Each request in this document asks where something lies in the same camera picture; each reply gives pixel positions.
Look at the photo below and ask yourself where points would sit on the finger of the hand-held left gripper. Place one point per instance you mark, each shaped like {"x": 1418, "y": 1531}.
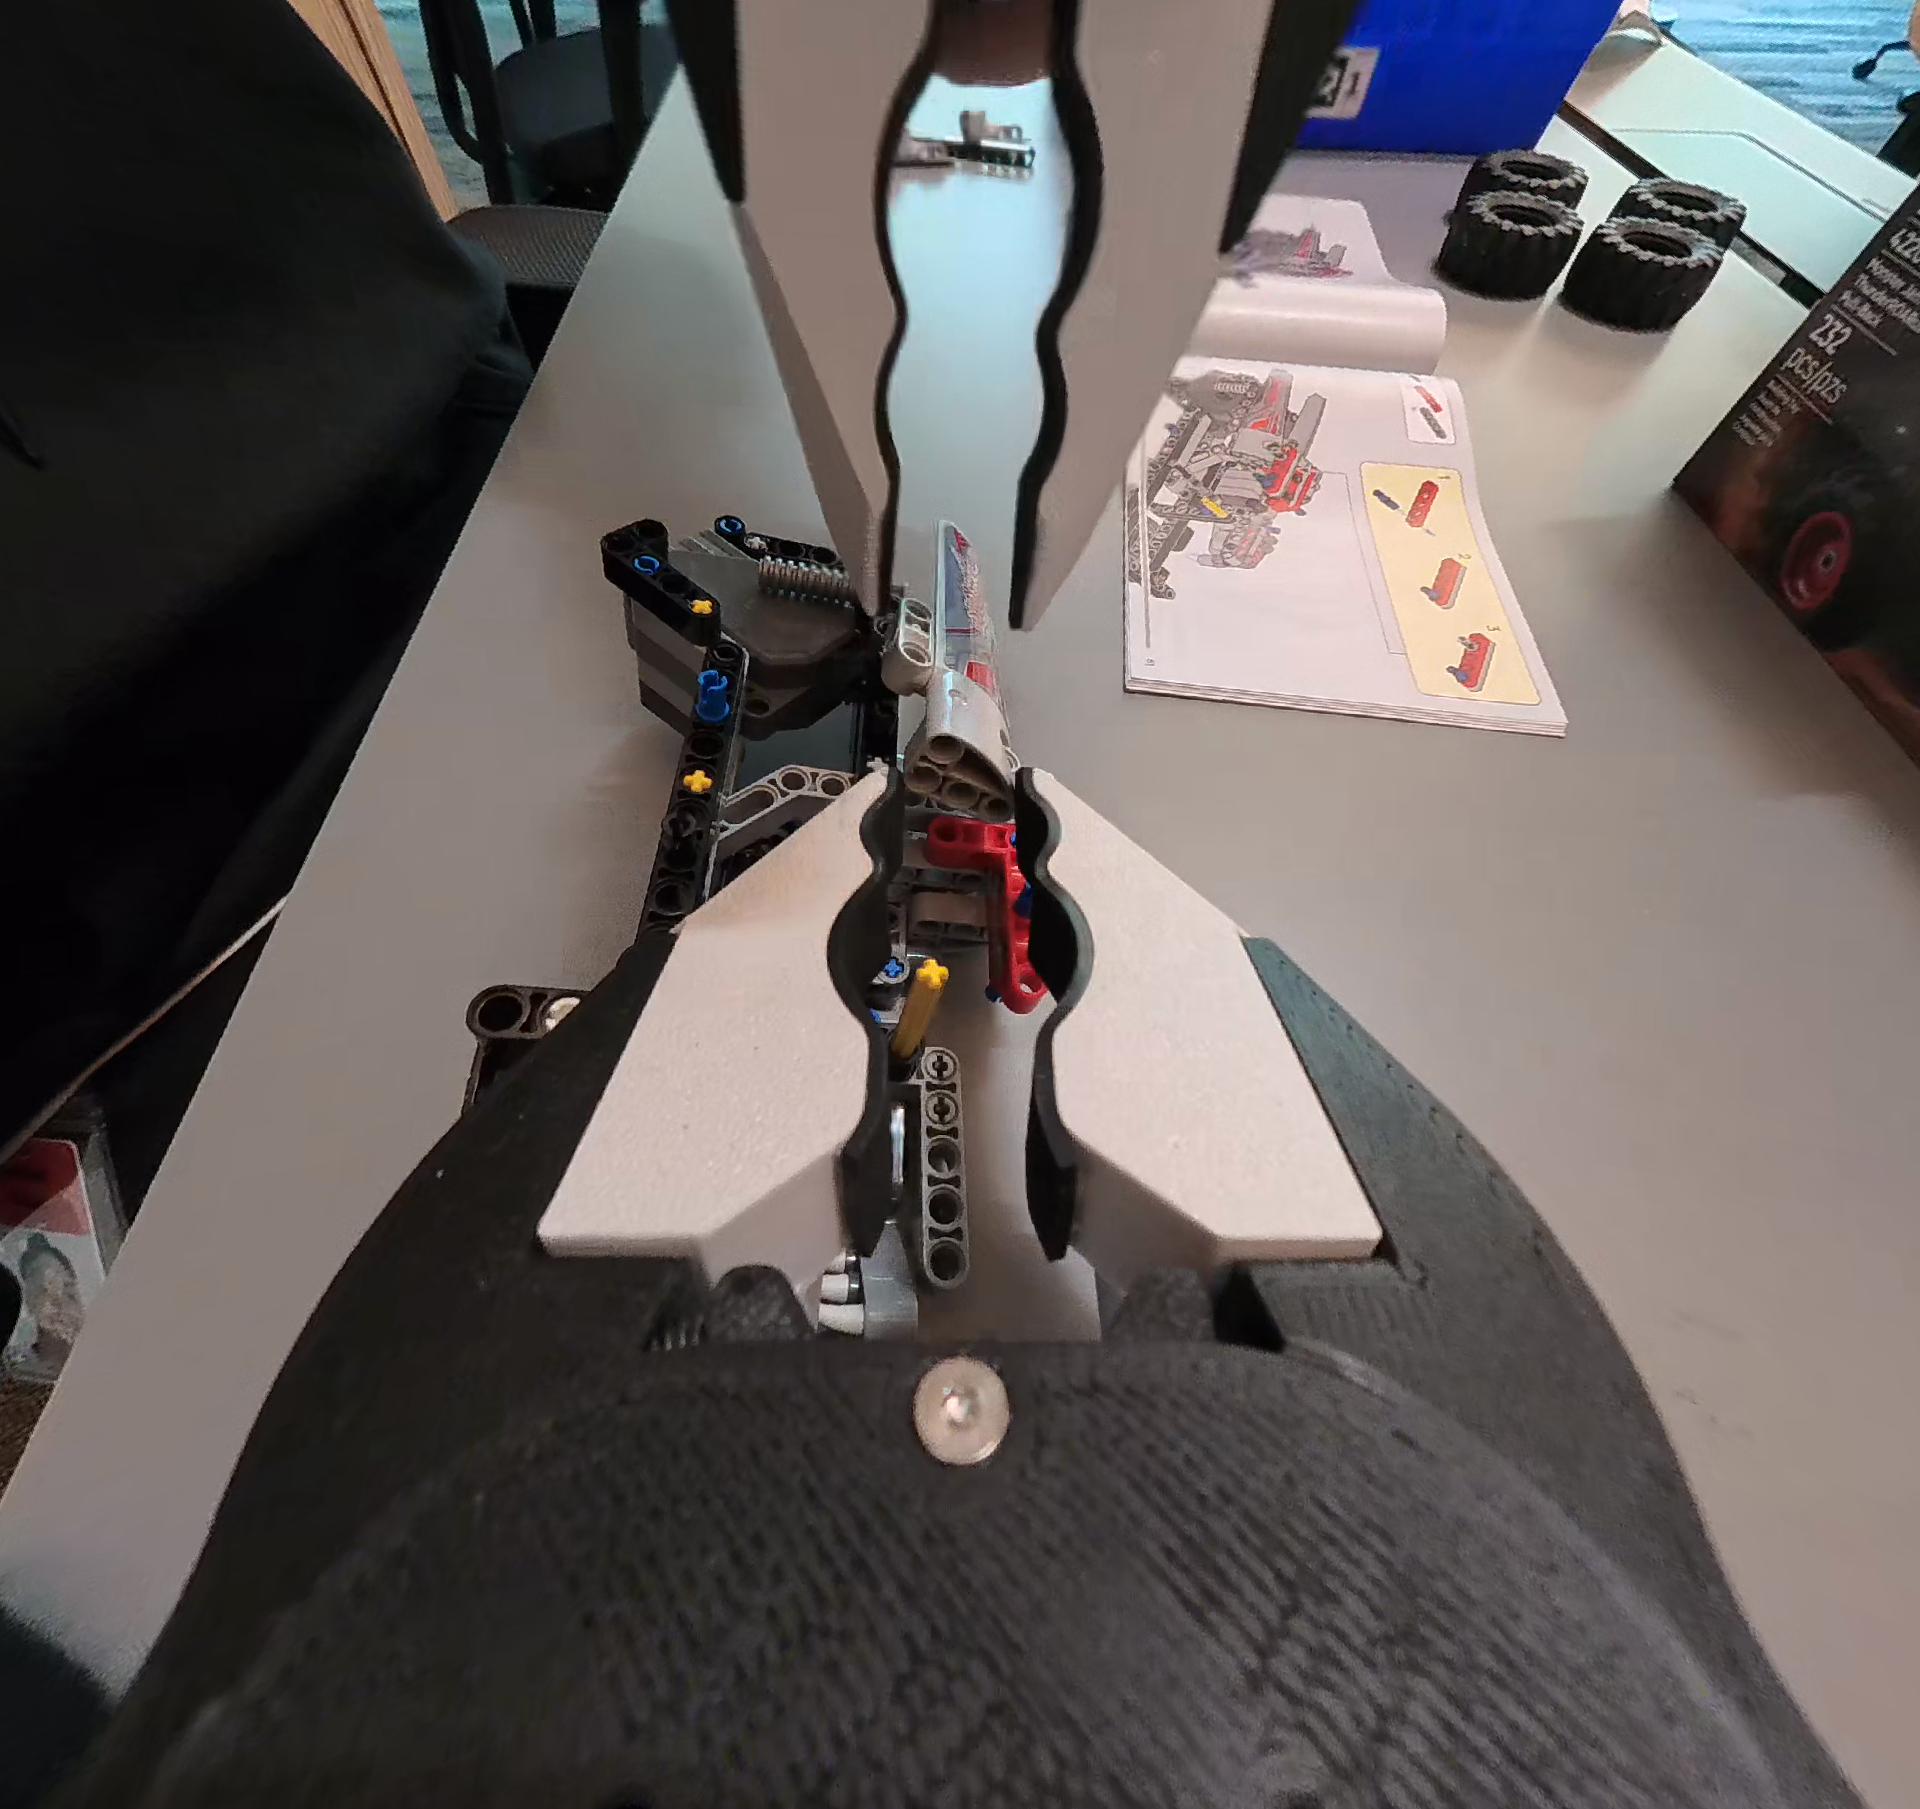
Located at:
{"x": 819, "y": 115}
{"x": 1170, "y": 115}

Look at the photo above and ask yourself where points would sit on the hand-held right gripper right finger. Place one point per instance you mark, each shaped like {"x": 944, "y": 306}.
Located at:
{"x": 1201, "y": 1090}

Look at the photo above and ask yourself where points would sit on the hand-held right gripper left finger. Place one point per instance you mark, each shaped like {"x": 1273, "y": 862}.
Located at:
{"x": 704, "y": 1090}

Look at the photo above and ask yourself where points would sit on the building brick vehicle chassis model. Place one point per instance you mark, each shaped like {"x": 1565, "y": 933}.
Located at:
{"x": 780, "y": 639}

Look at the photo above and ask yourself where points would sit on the grey desk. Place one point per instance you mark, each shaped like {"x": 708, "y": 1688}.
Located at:
{"x": 1500, "y": 1016}

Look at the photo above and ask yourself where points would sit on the small grey brick assembly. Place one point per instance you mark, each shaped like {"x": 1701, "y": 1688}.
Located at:
{"x": 982, "y": 136}

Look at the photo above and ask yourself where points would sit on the blue plastic bin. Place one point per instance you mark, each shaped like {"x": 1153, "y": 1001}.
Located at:
{"x": 1500, "y": 8}

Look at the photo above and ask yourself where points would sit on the black office chair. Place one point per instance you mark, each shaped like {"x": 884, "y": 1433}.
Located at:
{"x": 571, "y": 115}

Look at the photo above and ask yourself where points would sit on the black toy tyre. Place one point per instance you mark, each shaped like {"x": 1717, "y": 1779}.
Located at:
{"x": 1531, "y": 177}
{"x": 1639, "y": 276}
{"x": 1689, "y": 206}
{"x": 1500, "y": 248}

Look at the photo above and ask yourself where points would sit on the pale table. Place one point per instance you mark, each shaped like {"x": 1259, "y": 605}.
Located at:
{"x": 1724, "y": 115}

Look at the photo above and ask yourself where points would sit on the building instruction booklet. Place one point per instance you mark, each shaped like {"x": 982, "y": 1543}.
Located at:
{"x": 1244, "y": 639}

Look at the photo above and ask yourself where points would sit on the wooden cabinet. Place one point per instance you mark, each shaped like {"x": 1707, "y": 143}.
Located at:
{"x": 344, "y": 25}

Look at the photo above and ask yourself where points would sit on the red white printed package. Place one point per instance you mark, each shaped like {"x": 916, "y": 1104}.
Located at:
{"x": 44, "y": 1240}

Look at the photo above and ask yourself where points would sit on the person's black clothing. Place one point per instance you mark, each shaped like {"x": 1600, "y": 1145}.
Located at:
{"x": 181, "y": 414}

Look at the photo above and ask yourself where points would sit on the dark toy set box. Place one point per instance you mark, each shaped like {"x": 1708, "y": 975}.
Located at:
{"x": 1845, "y": 519}

